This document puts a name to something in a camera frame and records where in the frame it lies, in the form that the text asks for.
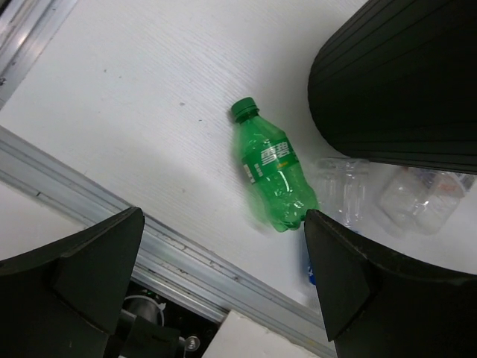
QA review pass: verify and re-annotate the left aluminium rail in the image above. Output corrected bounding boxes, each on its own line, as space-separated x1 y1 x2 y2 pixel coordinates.
1 0 77 105

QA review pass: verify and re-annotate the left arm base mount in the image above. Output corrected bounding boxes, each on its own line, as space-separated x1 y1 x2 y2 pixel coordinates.
104 281 219 357

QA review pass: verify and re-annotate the clear crushed bottle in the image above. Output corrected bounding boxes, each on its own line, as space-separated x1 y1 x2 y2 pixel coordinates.
313 157 370 230

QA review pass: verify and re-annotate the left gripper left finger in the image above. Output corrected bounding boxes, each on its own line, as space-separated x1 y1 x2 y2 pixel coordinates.
1 207 145 357

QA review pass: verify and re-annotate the front aluminium rail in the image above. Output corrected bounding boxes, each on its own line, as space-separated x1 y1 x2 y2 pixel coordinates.
1 128 336 357

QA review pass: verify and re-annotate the blue label water bottle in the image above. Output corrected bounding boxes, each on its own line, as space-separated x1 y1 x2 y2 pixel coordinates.
307 259 316 286

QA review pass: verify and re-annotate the aluminium rail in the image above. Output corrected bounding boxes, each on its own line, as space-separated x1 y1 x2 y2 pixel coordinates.
1 128 336 357
1 0 77 105

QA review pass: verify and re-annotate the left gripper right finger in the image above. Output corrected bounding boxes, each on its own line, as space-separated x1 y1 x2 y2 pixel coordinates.
304 210 476 357

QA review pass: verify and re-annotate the black plastic bin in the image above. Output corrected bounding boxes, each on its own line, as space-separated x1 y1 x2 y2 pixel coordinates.
308 1 476 174

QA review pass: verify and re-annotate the clear bottle white label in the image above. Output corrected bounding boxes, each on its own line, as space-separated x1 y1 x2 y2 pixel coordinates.
377 167 476 235

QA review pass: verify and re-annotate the green soda bottle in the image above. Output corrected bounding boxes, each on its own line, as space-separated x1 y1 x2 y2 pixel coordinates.
230 97 319 233

